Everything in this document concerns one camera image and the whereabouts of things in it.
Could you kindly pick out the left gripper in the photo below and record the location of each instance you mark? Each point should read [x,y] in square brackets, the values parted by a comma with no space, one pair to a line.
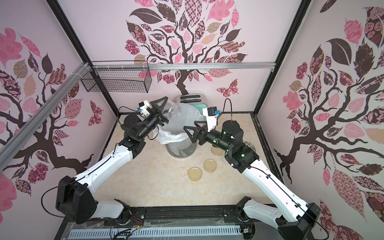
[158,114]

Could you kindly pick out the white plastic trash bag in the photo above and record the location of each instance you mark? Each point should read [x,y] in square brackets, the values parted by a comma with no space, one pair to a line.
[173,131]

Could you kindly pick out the black wire basket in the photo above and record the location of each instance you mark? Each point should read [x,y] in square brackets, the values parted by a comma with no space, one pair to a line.
[118,77]

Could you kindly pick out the grey mesh trash bin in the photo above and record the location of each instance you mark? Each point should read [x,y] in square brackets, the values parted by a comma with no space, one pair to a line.
[181,150]

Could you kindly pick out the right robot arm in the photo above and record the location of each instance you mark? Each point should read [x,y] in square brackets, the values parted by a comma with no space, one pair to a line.
[291,216]

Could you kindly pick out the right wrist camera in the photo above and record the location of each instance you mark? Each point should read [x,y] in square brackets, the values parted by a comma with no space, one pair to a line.
[211,114]

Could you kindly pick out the mint green toaster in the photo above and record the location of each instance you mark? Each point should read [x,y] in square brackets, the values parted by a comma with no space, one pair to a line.
[199,101]

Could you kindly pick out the aluminium rail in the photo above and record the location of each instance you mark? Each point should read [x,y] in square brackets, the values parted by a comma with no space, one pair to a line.
[165,67]
[12,147]

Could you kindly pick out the aluminium rail back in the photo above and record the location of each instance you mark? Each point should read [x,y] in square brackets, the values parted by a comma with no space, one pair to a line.
[165,67]

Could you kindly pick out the white slotted cable duct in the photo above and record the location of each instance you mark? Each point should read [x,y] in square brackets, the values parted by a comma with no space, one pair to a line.
[155,233]

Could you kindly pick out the glass jar beige lid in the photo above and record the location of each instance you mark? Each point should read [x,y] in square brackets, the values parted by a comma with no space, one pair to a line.
[172,110]

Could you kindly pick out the aluminium rail left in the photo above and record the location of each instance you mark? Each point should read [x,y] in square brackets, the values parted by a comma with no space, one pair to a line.
[12,147]

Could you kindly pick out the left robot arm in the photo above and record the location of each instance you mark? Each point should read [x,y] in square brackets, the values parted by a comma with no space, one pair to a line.
[75,195]

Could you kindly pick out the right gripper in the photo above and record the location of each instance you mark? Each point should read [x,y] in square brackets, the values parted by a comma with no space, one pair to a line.
[202,135]

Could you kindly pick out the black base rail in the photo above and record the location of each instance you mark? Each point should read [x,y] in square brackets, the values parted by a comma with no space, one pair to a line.
[182,216]

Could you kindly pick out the patterned ceramic bowl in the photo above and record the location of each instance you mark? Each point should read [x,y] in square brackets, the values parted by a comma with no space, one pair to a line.
[251,146]

